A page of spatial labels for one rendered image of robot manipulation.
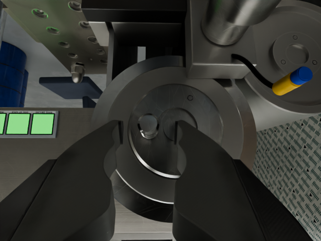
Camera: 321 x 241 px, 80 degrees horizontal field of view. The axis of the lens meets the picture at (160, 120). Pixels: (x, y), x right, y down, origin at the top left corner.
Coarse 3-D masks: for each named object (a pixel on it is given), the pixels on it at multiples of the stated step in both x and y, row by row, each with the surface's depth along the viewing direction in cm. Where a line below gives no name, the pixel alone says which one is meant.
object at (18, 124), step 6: (12, 114) 49; (18, 114) 49; (24, 114) 49; (12, 120) 48; (18, 120) 49; (24, 120) 49; (12, 126) 48; (18, 126) 48; (24, 126) 48; (12, 132) 48; (18, 132) 48; (24, 132) 48
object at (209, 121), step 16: (144, 96) 15; (160, 96) 15; (176, 96) 16; (192, 96) 16; (144, 112) 15; (160, 112) 15; (176, 112) 16; (192, 112) 15; (208, 112) 15; (128, 128) 15; (160, 128) 15; (208, 128) 15; (144, 144) 15; (160, 144) 15; (144, 160) 14; (160, 160) 14; (176, 160) 14; (176, 176) 14
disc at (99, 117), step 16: (144, 64) 18; (160, 64) 18; (176, 64) 18; (112, 80) 18; (128, 80) 18; (224, 80) 18; (112, 96) 17; (240, 96) 18; (96, 112) 17; (240, 112) 17; (96, 128) 17; (256, 144) 17; (112, 176) 16; (128, 192) 16; (128, 208) 16; (144, 208) 16; (160, 208) 16
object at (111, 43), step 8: (112, 32) 19; (112, 40) 19; (112, 48) 19; (120, 48) 23; (128, 48) 30; (136, 48) 42; (112, 56) 19; (120, 56) 23; (128, 56) 30; (136, 56) 42; (112, 64) 19; (120, 64) 23; (128, 64) 30; (112, 72) 19; (120, 72) 23
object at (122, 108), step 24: (168, 72) 17; (120, 96) 16; (216, 96) 17; (240, 120) 16; (120, 144) 16; (240, 144) 16; (120, 168) 15; (144, 168) 15; (144, 192) 15; (168, 192) 15
